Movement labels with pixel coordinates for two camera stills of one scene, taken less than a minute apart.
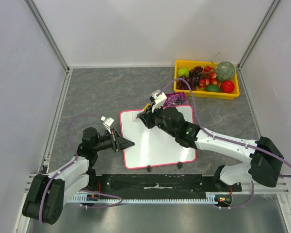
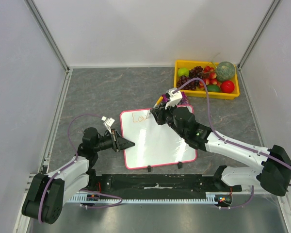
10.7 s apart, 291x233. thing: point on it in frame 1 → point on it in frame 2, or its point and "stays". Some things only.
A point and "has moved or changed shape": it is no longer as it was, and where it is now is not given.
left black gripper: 119,143 stays
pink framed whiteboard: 153,146 stays
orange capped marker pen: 134,115 has moved or changed shape
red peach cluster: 212,79 stays
